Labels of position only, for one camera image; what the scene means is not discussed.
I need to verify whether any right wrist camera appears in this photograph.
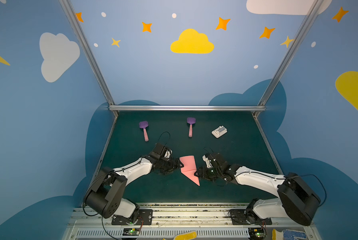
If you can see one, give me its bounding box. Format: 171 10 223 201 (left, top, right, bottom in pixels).
202 155 213 169

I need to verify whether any aluminium front rail base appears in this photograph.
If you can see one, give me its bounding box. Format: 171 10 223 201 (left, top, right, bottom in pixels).
63 203 321 240

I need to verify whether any purple pink spatula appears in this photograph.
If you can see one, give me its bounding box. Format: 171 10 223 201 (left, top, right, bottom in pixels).
187 117 196 138
139 121 149 142

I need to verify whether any yellow glove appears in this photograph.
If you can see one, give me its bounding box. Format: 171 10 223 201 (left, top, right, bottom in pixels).
172 231 197 240

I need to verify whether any green circuit board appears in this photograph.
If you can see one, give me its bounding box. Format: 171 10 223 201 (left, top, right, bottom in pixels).
248 228 266 240
122 228 141 237

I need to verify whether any left green circuit board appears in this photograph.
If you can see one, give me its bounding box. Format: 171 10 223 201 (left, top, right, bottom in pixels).
122 228 141 237

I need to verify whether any blue white glove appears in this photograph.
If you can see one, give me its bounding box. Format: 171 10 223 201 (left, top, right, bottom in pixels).
271 229 307 240

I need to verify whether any left aluminium frame post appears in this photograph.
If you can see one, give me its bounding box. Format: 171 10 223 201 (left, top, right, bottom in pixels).
59 0 115 107

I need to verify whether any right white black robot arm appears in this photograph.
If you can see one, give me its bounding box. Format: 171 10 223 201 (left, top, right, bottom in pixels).
194 154 321 226

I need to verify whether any left purple pink spatula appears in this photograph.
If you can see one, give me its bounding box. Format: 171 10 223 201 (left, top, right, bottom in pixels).
139 121 149 142

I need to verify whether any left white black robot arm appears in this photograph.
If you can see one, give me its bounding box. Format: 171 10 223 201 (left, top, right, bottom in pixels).
83 143 184 224

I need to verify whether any right aluminium frame post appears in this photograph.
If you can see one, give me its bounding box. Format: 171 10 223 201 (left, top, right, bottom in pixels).
253 0 324 119

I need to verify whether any pink square paper sheet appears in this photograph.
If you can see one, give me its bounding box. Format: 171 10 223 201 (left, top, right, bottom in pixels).
179 156 200 186

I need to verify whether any white small plastic device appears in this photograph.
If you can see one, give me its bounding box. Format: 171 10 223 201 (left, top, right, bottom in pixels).
211 126 227 139

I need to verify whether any right purple pink spatula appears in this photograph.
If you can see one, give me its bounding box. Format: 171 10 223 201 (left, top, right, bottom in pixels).
187 117 196 138

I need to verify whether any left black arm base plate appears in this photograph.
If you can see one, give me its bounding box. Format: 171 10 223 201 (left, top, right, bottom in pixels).
111 209 153 226

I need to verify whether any horizontal aluminium frame bar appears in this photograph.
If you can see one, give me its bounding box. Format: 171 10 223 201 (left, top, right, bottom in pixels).
109 105 266 112

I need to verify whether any aluminium frame post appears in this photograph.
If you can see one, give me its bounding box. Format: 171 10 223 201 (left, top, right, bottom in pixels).
59 0 115 107
253 0 324 119

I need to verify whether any right green circuit board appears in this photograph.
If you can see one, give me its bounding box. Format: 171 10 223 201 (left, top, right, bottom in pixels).
248 228 266 240

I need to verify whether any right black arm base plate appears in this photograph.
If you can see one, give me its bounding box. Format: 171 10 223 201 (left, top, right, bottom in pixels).
228 209 272 225

